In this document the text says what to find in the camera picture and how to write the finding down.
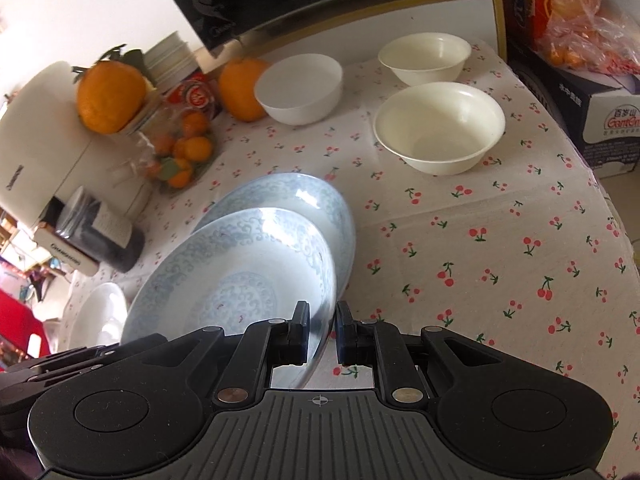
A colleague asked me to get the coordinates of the white deep bowl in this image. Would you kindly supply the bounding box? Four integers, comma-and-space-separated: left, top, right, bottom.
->
254, 54, 344, 126

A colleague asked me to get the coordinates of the red instant noodle cup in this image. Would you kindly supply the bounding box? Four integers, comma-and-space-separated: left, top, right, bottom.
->
166, 72, 224, 119

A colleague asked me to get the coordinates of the cherry print tablecloth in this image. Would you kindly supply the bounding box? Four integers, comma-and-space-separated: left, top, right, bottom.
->
64, 41, 640, 411

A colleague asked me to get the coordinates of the dark cardboard box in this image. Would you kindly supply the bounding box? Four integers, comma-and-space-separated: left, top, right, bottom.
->
507, 42, 640, 178

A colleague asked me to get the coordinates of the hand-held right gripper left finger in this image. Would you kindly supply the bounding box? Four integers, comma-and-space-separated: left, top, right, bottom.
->
144, 301, 311, 406

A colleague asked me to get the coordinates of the small cream bowl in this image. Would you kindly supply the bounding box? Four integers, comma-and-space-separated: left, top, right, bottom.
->
378, 32, 472, 87

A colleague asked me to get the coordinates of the plastic bag of oranges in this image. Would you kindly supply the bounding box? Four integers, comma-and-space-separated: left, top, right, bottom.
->
541, 0, 640, 77

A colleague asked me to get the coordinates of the white kitchen appliance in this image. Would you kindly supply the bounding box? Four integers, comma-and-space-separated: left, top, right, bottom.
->
0, 60, 154, 233

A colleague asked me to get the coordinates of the blue patterned plate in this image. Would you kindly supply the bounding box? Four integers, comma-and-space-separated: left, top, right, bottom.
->
121, 206, 337, 391
191, 172, 357, 306

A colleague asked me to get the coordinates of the large orange with leaves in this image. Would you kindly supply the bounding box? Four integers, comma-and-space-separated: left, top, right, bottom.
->
71, 46, 151, 135

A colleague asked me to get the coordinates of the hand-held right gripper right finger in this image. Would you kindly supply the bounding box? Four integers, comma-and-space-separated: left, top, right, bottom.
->
336, 301, 501, 406

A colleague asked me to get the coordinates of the small white box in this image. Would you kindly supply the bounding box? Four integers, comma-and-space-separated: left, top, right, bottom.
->
32, 224, 99, 277

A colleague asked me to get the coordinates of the white embossed plate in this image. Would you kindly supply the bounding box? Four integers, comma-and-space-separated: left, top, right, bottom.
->
69, 282, 132, 352

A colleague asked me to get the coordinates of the large cream bowl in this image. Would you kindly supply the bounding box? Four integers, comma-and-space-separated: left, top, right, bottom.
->
374, 82, 506, 176

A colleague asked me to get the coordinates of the stack of white cups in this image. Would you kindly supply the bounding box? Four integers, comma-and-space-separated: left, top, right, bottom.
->
143, 31, 197, 88

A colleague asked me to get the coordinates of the dark glass jar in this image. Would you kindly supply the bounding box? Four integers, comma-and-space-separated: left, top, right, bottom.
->
54, 186, 146, 274

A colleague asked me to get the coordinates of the glass jar of small oranges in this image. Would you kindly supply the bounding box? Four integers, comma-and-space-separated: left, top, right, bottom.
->
131, 106, 217, 196

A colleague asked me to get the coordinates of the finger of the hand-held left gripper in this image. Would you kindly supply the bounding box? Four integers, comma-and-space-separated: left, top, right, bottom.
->
27, 333, 169, 382

